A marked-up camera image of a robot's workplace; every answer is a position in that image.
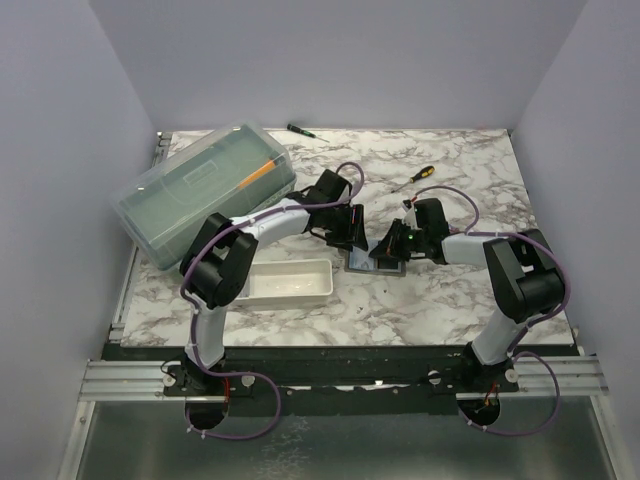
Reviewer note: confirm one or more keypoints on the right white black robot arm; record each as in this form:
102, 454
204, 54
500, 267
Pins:
526, 281

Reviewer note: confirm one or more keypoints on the translucent green plastic toolbox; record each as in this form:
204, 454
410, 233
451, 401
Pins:
163, 209

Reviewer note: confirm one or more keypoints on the yellow black handle screwdriver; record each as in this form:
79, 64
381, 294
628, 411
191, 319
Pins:
424, 173

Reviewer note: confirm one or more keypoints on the small green black screwdriver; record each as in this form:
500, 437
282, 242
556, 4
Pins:
303, 132

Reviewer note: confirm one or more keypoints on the black front mounting rail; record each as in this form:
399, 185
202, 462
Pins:
328, 381

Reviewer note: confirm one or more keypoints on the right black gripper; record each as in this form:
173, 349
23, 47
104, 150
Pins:
389, 247

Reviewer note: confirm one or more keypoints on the white rectangular tray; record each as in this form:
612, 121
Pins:
287, 284

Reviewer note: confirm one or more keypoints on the orange pencil in toolbox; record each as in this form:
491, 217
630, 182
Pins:
260, 172

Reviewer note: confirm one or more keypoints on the blue credit card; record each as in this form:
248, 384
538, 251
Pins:
359, 260

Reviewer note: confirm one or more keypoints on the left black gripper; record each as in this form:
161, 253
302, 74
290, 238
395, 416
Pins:
345, 240

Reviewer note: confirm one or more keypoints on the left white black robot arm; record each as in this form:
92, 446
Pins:
218, 262

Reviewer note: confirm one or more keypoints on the grey card holder wallet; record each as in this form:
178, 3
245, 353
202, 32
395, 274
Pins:
388, 267

